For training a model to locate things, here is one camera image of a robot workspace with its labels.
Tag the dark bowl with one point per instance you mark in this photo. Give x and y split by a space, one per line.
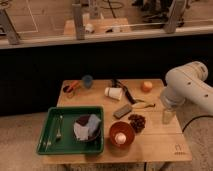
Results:
87 128

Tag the dark grapes bunch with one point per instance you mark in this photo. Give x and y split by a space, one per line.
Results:
137 122

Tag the yellow banana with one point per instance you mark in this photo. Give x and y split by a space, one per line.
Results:
142 105

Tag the white egg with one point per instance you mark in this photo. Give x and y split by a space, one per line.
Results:
120 138

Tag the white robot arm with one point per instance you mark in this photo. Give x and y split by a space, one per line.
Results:
186 82

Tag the green plastic tray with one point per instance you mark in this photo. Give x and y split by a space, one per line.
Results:
69 144

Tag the red bowl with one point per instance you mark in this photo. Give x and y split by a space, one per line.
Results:
121 127

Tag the wooden table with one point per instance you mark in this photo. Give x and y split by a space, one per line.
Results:
157 142

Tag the blue cup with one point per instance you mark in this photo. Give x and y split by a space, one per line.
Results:
87 81

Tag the black knife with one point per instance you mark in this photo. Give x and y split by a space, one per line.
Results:
118 84

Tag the silver fork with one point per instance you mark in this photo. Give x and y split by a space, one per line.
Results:
59 134

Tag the blue grey cloth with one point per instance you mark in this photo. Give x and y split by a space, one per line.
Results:
87 127

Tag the green utensil in tray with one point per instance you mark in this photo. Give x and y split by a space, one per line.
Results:
51 134

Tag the grey sponge block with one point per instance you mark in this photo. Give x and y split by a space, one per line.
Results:
119 113

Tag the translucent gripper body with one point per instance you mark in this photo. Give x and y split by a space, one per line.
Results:
168 115

